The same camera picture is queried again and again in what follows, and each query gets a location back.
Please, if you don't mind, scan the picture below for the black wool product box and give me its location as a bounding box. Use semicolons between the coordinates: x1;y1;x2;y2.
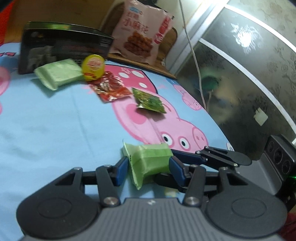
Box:
18;22;113;74

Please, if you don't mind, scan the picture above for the pale green tissue pack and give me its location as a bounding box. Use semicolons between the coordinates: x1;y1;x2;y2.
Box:
122;143;173;190
34;59;84;91

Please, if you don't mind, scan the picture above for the green foil snack packet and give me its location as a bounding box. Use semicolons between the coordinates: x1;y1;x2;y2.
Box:
132;88;166;113

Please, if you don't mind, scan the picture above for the peppa pig bed sheet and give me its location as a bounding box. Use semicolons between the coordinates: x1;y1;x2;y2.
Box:
1;43;233;240

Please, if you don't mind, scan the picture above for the yellow round jelly cup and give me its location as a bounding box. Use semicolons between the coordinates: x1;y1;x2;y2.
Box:
81;54;105;81

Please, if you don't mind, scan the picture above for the white charging cable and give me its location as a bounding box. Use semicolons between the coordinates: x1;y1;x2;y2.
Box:
178;0;208;110

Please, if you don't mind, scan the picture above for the pink twisted snack bag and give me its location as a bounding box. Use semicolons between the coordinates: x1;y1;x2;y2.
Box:
110;1;173;65

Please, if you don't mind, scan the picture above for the red foil snack packet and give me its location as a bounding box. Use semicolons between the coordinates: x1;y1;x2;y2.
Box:
88;71;132;103

